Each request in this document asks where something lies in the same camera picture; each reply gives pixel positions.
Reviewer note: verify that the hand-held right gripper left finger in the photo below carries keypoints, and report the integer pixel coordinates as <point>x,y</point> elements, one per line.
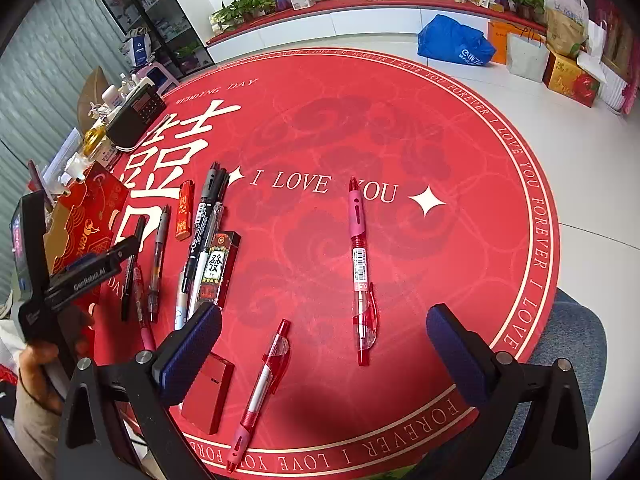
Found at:
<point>192,347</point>

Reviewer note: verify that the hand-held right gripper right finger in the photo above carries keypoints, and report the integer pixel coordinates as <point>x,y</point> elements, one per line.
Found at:
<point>457,350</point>

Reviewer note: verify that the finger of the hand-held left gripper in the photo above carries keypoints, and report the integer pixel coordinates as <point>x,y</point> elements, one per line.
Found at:
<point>90,280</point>
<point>82,262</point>

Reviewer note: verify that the red rectangular box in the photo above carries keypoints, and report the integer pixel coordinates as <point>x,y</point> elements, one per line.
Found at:
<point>207,395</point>

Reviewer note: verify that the red pen white barrel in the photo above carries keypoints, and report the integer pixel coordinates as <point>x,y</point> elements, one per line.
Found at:
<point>260,390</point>

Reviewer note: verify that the transparent red gel pen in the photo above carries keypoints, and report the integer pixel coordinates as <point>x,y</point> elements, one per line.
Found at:
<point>361,260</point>

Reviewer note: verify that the black pen white print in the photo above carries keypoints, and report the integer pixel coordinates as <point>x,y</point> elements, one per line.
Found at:
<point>204,210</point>

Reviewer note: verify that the person's left forearm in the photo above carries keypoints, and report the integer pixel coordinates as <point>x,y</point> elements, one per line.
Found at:
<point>35,435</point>

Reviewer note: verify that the person's left hand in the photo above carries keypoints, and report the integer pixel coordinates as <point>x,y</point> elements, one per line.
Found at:
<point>35,370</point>

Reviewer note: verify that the thin black pen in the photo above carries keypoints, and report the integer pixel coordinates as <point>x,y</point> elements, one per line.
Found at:
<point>131,270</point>

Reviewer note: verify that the red gold printed gift box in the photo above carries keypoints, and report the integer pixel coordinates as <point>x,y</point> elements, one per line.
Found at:
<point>92,210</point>

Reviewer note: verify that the pink pen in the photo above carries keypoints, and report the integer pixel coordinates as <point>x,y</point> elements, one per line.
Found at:
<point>143,320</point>

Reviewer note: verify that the grey slim pen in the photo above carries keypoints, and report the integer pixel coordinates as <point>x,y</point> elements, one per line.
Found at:
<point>159,265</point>

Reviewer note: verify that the black red printed small box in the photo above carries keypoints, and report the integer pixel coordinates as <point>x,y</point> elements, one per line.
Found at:
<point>218,270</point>

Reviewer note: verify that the gold lidded jar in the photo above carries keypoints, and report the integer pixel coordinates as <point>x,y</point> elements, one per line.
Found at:
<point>106,154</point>

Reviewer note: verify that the blue grey fabric chair seat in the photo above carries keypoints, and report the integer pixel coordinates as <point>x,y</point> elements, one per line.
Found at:
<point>570,350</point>

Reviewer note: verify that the red printed lighter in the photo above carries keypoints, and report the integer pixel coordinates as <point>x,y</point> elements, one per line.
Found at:
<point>184,210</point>

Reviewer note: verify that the gold round ornament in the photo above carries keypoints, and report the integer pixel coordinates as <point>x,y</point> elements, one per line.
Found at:
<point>95,141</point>

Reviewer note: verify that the silver metal ornament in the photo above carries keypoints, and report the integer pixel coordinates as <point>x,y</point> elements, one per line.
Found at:
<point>98,111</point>

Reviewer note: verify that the black portable radio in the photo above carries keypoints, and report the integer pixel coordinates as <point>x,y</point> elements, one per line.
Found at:
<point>135,116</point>

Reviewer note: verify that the white plastic jar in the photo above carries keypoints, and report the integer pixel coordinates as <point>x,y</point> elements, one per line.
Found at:
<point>111,96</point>

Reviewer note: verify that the brown cardboard sheet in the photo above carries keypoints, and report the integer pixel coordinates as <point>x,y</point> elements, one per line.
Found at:
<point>95,90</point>

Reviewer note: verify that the grey vertical curtain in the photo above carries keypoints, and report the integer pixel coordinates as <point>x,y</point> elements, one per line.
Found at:
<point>45,75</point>

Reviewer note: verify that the small clear bottle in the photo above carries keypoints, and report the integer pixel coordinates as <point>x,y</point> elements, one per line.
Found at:
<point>127,82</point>

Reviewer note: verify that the white plastic device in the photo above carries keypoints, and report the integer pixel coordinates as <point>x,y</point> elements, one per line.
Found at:
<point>141,86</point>

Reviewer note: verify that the purple plastic stool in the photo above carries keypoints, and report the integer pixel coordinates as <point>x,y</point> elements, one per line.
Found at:
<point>160,72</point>

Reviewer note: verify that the white blue printed bag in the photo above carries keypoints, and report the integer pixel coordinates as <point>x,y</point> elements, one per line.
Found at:
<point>136,47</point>

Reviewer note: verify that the red round printed table mat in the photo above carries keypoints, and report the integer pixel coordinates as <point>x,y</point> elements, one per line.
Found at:
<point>300,135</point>

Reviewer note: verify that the black glass display cabinet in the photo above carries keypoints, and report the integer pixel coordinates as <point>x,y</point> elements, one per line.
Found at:
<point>150,5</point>

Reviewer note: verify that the red gold fruit box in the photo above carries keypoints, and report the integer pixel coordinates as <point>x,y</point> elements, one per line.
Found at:
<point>572,80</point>

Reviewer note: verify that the white paper bag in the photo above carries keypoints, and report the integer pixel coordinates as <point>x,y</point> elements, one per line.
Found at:
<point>602,67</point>
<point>526,57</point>

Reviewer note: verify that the trailing green potted plant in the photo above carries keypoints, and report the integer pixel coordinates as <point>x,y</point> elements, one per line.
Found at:
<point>245,7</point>

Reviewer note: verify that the blue plastic bag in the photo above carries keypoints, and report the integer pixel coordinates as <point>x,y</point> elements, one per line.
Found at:
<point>452,40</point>

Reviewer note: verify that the orange paper bag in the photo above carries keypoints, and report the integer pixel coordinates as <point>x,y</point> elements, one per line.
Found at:
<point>500,37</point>

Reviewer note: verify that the tan plastic bag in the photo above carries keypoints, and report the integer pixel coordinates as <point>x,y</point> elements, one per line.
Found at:
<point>565,32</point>

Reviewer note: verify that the white low cabinet red top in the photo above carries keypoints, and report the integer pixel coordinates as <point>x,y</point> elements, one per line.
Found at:
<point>350,15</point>

